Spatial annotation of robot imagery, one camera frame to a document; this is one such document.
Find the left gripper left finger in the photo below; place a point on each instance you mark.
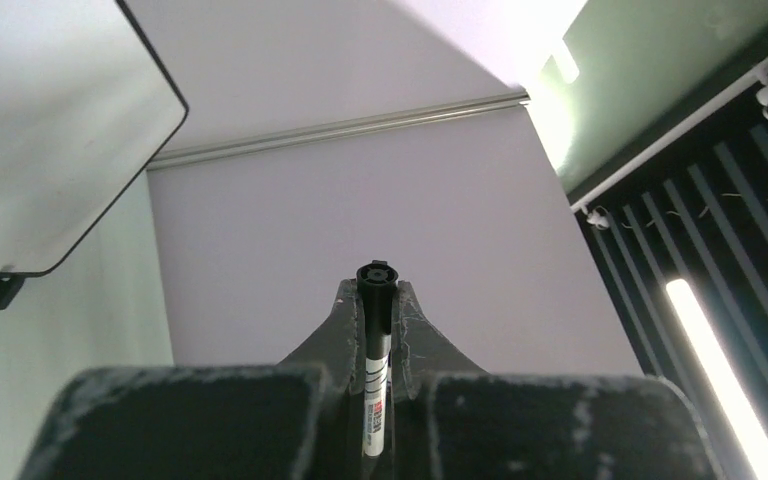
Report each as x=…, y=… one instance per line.
x=297, y=419

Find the ceiling light tube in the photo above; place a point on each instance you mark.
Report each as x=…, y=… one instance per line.
x=736, y=406

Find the black framed whiteboard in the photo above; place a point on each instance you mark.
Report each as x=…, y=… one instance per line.
x=85, y=104

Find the black white marker pen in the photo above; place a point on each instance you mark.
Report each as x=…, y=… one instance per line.
x=377, y=287

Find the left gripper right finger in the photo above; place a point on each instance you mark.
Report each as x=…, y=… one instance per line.
x=454, y=420

